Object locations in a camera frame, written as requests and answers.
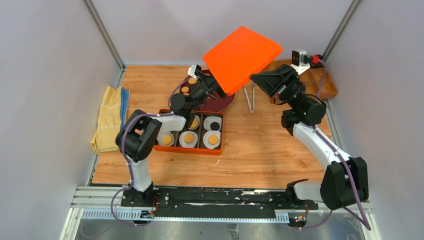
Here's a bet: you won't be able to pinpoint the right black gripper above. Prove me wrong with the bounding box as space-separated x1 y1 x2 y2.
248 64 306 111

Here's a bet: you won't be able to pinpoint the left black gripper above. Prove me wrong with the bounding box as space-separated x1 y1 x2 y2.
186 71 236 114

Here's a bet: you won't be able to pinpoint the dark red round plate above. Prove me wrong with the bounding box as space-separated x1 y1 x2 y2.
178 76 235 112

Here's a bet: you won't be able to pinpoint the yellow round cookie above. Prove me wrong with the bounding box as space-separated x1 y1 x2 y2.
183 132 195 144
161 134 174 146
207 135 220 146
189 119 199 130

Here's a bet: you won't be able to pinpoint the black sandwich cookie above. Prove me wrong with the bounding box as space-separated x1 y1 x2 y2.
210 122 221 131

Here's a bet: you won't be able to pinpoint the metal tongs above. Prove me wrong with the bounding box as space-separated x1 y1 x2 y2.
242 81 256 114

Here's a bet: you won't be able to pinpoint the orange compartment box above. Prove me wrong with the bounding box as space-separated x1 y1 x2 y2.
153 111 224 156

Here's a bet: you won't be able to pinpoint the orange box lid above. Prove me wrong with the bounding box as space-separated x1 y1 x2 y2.
202 26 283 96

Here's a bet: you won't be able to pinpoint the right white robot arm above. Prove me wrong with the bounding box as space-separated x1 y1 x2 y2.
250 64 369 210

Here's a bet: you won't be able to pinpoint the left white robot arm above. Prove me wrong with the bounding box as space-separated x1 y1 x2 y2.
115 70 225 207

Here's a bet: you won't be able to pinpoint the wooden compartment organizer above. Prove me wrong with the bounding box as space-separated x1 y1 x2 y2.
262 59 339 100

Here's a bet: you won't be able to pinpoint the white paper cup top middle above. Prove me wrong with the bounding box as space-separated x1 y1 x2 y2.
188 114 201 130

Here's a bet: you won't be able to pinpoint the white paper cup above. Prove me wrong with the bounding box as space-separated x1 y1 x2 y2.
179 131 198 148
203 116 223 132
188 114 201 130
202 131 221 150
156 131 175 147

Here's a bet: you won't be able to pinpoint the white paper cup top right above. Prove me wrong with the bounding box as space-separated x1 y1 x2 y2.
203 116 223 132

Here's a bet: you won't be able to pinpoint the black paper cup corner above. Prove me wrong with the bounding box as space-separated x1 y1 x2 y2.
312 54 325 68

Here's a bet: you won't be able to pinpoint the white paper cup bottom right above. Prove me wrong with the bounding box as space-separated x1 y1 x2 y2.
202 131 221 150

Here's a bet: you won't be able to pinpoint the white paper cup bottom middle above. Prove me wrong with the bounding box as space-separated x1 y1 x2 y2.
179 131 198 148

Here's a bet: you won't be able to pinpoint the white paper cup bottom left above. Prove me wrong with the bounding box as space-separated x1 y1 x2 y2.
156 131 175 147

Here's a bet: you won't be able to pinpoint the blue cloth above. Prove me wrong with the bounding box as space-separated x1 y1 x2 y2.
119 87 131 129

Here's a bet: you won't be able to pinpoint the yellow cloth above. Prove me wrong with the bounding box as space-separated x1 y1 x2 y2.
90 86 122 155

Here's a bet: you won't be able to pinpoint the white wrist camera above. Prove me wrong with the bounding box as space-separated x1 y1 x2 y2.
290 49 313 75

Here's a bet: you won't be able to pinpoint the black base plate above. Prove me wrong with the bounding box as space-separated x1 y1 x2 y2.
120 186 318 220

